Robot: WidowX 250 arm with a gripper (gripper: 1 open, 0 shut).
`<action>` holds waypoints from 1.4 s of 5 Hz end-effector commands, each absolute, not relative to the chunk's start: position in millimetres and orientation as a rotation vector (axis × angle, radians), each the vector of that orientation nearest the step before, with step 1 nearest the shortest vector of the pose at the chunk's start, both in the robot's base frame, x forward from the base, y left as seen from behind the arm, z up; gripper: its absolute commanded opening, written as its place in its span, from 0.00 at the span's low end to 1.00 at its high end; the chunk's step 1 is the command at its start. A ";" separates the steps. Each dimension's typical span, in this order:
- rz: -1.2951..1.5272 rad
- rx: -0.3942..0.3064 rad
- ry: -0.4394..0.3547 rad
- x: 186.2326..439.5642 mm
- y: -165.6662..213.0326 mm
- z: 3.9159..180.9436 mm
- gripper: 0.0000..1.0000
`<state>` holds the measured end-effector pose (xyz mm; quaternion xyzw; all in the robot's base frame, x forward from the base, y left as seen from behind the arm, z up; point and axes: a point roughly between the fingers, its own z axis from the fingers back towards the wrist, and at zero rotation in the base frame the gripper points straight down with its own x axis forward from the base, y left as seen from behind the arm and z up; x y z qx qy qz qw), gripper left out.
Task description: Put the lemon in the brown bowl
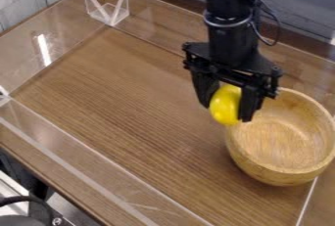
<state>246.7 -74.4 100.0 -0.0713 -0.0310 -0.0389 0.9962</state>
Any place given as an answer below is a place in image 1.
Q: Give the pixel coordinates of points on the black metal table frame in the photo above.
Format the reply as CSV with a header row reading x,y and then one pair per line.
x,y
29,203

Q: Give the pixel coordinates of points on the brown wooden bowl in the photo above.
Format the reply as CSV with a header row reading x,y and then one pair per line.
x,y
285,146

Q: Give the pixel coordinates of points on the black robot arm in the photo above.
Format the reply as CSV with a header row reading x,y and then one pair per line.
x,y
233,9

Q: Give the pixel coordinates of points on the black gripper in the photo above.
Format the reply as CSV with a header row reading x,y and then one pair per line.
x,y
229,58

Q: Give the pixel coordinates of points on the clear acrylic corner bracket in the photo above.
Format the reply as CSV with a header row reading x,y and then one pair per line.
x,y
107,13

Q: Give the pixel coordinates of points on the yellow lemon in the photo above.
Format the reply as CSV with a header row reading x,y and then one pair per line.
x,y
224,104

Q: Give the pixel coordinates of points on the clear acrylic enclosure wall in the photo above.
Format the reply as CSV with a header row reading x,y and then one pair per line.
x,y
99,117

